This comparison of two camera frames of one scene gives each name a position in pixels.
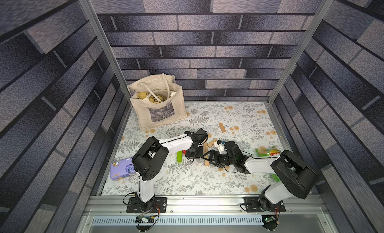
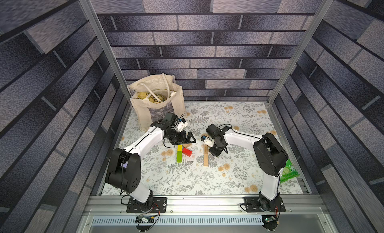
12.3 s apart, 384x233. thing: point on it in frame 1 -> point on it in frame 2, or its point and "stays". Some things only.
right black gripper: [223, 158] -> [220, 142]
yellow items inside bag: [144, 95] stays
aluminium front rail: [295, 205] stays
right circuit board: [269, 222] stays
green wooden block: [179, 156] stays
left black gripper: [190, 155] -> [183, 140]
